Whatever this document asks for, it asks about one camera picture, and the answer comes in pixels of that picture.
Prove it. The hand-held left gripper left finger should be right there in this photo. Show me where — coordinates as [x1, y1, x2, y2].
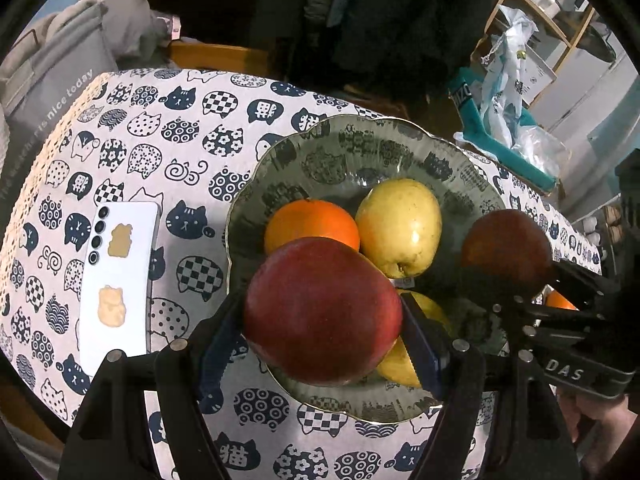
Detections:
[60, 292, 246, 480]

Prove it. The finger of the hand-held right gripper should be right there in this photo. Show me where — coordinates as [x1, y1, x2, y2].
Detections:
[457, 265, 551, 343]
[549, 257, 623, 313]

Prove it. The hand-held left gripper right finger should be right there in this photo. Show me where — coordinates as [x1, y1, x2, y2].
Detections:
[400, 291, 583, 480]

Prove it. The yellow apple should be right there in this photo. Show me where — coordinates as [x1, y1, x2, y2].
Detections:
[375, 289, 453, 389]
[355, 178, 443, 279]

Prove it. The dark red apple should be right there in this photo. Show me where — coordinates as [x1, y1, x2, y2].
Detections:
[460, 209, 554, 301]

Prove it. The large red apple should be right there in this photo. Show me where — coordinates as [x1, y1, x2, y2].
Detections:
[243, 236, 404, 387]

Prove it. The orange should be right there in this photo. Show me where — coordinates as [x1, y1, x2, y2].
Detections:
[545, 290, 579, 311]
[263, 198, 361, 256]

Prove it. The ribbed glass plate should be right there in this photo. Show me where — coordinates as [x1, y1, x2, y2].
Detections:
[225, 114, 508, 423]

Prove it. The person's right hand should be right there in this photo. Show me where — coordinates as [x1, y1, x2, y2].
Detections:
[562, 387, 640, 478]

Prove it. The white phone with cat stickers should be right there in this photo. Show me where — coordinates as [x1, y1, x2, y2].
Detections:
[79, 201, 161, 361]

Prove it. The white cabinet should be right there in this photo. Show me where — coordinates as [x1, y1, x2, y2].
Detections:
[530, 45, 640, 211]

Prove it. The teal cardboard box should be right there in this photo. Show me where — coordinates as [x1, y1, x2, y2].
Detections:
[447, 72, 560, 193]

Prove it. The cat print tablecloth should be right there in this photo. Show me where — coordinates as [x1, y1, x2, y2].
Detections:
[0, 67, 603, 480]

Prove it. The wooden shelf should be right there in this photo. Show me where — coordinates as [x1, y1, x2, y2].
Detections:
[484, 0, 603, 107]

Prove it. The wooden chair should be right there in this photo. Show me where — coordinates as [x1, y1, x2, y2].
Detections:
[79, 0, 301, 81]

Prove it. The dark jacket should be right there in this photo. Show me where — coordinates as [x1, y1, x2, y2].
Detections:
[250, 0, 503, 108]

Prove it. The grey fabric bag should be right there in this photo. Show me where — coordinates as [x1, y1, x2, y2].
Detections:
[0, 0, 173, 211]

